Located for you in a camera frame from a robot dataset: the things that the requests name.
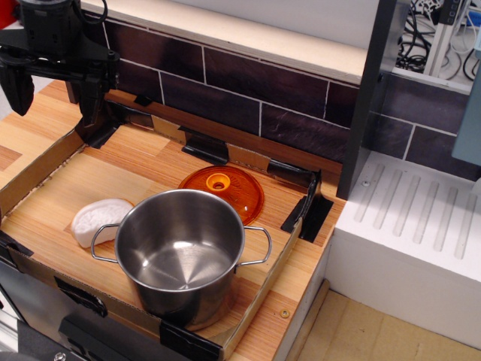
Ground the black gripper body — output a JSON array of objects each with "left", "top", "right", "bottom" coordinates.
[{"left": 1, "top": 1, "right": 119, "bottom": 89}]

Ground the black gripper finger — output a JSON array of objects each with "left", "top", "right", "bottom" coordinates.
[
  {"left": 80, "top": 80, "right": 108, "bottom": 128},
  {"left": 1, "top": 64, "right": 35, "bottom": 116}
]

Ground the stainless steel pot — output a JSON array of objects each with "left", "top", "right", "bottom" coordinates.
[{"left": 112, "top": 189, "right": 248, "bottom": 331}]

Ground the orange transparent pot lid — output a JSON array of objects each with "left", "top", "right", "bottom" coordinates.
[{"left": 178, "top": 165, "right": 265, "bottom": 225}]

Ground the white toy bread slice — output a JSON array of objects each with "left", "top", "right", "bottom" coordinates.
[{"left": 71, "top": 198, "right": 134, "bottom": 248}]

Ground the light wooden shelf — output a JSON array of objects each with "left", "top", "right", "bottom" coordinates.
[{"left": 80, "top": 0, "right": 368, "bottom": 85}]

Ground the brass screw in tabletop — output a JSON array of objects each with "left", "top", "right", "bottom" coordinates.
[{"left": 280, "top": 309, "right": 290, "bottom": 318}]

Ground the white ridged drainboard sink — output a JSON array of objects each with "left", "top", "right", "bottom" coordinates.
[{"left": 325, "top": 152, "right": 480, "bottom": 348}]

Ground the dark grey vertical post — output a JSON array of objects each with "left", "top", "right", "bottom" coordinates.
[{"left": 337, "top": 0, "right": 410, "bottom": 200}]

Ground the tangle of black cables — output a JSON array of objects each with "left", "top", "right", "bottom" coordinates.
[{"left": 396, "top": 0, "right": 481, "bottom": 80}]

